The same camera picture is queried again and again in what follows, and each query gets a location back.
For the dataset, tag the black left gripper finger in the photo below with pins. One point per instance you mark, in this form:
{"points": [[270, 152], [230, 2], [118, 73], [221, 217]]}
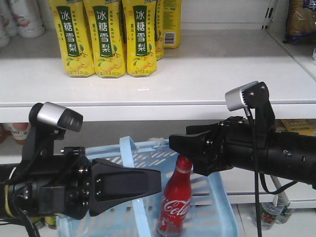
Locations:
{"points": [[113, 184]]}

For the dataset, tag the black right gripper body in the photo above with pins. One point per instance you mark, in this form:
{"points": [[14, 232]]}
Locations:
{"points": [[234, 145]]}

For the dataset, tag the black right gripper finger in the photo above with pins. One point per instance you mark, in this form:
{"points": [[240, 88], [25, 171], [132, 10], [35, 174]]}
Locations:
{"points": [[192, 146], [207, 167]]}

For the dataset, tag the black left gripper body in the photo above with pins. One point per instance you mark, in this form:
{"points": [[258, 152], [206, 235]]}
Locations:
{"points": [[61, 185]]}

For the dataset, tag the red coca-cola bottle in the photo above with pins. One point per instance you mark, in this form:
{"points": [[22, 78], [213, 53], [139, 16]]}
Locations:
{"points": [[175, 200]]}

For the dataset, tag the light blue plastic basket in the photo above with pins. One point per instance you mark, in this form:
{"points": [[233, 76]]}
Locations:
{"points": [[209, 215]]}

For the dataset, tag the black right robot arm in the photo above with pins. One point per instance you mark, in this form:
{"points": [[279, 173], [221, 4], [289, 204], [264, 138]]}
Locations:
{"points": [[287, 155]]}

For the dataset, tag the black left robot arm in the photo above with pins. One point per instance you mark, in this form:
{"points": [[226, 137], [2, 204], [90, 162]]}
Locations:
{"points": [[15, 190]]}

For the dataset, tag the clear box yellow label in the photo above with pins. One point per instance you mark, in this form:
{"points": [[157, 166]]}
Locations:
{"points": [[301, 126]]}

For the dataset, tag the orange C100 drink bottle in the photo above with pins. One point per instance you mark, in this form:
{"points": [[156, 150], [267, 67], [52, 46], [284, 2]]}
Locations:
{"points": [[19, 131]]}

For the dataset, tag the clear water bottle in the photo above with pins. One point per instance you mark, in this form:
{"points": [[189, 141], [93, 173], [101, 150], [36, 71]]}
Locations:
{"points": [[269, 213]]}

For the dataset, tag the white metal shelving unit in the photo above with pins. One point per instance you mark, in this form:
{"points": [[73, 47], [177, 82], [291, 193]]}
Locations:
{"points": [[224, 44]]}

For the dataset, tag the yellow pear drink bottle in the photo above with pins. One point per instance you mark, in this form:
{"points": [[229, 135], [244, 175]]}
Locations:
{"points": [[104, 18], [140, 32], [73, 35]]}

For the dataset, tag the tan cracker bag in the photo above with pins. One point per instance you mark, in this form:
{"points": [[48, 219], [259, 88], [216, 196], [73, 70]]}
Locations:
{"points": [[300, 26]]}

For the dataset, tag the white peach drink bottle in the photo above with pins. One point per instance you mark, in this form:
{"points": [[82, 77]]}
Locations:
{"points": [[27, 17]]}

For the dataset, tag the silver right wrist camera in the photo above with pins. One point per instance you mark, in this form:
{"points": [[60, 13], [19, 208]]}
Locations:
{"points": [[251, 95]]}

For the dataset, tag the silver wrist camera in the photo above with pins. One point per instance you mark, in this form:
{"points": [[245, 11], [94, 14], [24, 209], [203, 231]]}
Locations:
{"points": [[251, 95], [56, 115]]}

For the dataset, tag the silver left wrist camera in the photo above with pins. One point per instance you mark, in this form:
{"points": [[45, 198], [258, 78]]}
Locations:
{"points": [[56, 115]]}

